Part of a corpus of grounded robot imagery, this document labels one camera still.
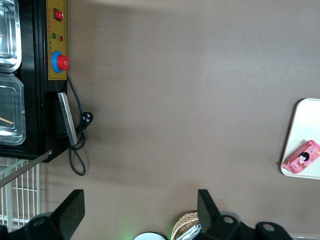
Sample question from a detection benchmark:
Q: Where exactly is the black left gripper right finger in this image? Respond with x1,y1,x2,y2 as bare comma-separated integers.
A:
197,189,221,234

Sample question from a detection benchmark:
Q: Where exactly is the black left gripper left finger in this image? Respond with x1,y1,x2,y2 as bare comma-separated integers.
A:
51,189,86,240

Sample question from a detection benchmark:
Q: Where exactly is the aluminium foil tray stack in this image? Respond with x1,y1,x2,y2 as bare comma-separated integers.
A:
183,223,203,240

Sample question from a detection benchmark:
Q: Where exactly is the beige serving tray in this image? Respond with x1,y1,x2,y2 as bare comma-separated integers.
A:
280,97,320,181

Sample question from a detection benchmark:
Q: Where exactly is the light woven wicker basket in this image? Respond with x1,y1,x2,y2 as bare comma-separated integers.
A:
170,211,201,240

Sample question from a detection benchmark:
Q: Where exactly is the grey metal lever bar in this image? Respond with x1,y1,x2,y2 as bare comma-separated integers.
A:
0,149,53,189

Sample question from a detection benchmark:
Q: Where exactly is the pink snack packet with girl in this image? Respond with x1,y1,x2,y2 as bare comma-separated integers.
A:
281,139,320,175

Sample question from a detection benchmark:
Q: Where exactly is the black sealing machine yellow panel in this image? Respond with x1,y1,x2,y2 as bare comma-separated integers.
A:
0,0,70,163

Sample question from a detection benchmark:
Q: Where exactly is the steel food container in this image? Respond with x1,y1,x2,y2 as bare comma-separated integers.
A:
0,0,22,73
0,73,27,146

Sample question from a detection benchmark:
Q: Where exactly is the white wire rack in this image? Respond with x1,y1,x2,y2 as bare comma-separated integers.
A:
0,157,42,233

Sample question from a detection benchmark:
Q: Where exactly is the silver machine handle bar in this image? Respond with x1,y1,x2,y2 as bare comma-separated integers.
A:
57,92,79,146

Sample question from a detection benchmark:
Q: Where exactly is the black power cable with plug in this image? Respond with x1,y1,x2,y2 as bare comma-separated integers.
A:
66,74,95,177

